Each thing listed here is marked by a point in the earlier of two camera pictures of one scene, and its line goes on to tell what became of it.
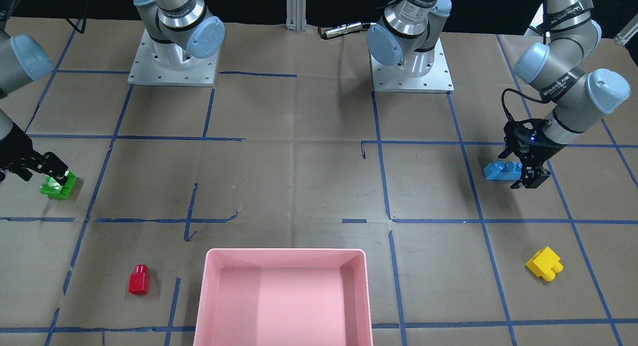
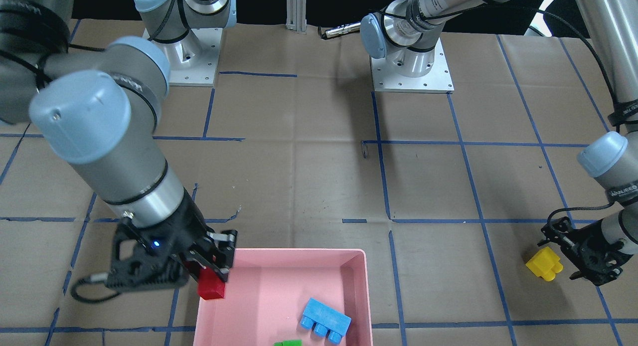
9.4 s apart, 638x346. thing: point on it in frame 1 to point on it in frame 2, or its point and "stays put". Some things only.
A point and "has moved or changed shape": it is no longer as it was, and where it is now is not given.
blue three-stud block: x=501 y=170 to x=325 y=320
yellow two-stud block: x=545 y=263 stays put
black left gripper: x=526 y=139 to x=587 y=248
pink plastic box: x=284 y=296 stays put
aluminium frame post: x=296 y=2 stays put
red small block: x=139 y=282 has moved or changed shape
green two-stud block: x=55 y=190 to x=289 y=342
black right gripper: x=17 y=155 to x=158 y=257
